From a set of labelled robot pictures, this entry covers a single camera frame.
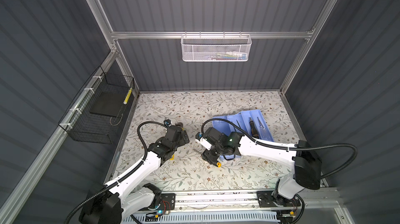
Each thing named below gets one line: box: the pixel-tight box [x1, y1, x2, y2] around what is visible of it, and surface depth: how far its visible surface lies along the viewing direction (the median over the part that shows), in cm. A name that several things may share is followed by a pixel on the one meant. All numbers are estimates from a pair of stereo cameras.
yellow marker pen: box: [123, 86, 133, 105], surface depth 82 cm
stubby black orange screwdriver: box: [249, 117, 260, 140], surface depth 86 cm
